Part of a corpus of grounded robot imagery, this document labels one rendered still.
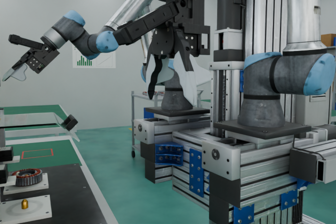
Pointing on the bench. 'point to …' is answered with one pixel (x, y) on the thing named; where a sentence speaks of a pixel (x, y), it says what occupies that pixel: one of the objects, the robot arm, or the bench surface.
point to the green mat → (68, 157)
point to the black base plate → (64, 197)
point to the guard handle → (70, 122)
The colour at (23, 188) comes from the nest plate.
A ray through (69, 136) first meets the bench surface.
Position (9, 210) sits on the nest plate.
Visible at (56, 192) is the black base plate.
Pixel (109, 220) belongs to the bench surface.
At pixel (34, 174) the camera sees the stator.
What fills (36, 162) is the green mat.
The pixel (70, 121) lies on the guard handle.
